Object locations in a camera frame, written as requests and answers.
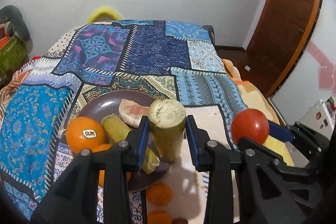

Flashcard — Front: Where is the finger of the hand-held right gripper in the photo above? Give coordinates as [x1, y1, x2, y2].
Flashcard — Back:
[267, 120, 332, 165]
[236, 136, 324, 210]

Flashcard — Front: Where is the green box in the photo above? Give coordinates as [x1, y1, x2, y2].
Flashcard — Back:
[0, 36, 30, 78]

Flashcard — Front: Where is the yellow cartoon blanket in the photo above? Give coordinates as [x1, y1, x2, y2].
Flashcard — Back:
[220, 57, 295, 167]

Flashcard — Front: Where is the brown wooden door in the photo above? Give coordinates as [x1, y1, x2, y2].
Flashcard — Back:
[247, 0, 325, 98]

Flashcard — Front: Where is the purple plate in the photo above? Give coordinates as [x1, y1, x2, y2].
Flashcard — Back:
[64, 90, 175, 191]

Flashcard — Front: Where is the white fridge with magnets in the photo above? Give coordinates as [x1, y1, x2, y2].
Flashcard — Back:
[298, 99, 336, 141]

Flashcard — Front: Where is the red tomato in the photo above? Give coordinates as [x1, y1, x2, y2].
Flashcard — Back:
[231, 109, 270, 146]

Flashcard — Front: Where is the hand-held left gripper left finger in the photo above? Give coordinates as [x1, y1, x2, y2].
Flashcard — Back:
[30, 115, 151, 224]

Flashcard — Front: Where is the orange patterned cloth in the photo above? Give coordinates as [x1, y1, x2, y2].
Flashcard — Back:
[0, 67, 35, 109]

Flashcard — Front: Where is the sugarcane piece with brown end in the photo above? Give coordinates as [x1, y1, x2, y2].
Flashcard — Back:
[101, 114, 160, 175]

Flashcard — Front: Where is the yellow foam tube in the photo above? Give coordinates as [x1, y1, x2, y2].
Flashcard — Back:
[87, 6, 123, 24]

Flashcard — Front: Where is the pink sticker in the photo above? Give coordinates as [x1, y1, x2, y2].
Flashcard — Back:
[310, 40, 336, 94]

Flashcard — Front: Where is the green sugarcane piece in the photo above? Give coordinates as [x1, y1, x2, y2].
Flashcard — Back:
[148, 99, 186, 163]

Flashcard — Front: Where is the peeled pink pomelo segment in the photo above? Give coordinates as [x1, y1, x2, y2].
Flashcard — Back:
[119, 99, 152, 129]

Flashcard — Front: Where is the orange box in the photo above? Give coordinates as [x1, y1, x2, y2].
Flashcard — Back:
[0, 35, 13, 50]

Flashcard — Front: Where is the dark purple cloth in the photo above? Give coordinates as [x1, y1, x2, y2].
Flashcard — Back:
[203, 25, 216, 46]

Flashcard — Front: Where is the large orange with sticker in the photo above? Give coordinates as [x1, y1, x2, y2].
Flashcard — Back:
[66, 116, 107, 155]

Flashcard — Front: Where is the blue patchwork blanket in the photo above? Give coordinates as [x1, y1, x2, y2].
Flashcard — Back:
[0, 20, 248, 224]

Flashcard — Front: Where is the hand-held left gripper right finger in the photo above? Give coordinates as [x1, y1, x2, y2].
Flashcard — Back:
[185, 115, 306, 224]

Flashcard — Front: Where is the small tangerine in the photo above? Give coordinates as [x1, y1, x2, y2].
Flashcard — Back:
[147, 210, 173, 224]
[146, 183, 173, 206]

